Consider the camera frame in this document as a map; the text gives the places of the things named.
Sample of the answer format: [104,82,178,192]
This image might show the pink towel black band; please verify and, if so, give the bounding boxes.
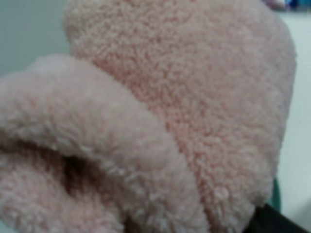
[0,0,296,233]

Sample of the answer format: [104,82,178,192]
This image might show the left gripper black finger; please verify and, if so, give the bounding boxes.
[243,204,309,233]

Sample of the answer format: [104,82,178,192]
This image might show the teal round plate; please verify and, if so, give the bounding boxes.
[268,179,281,212]

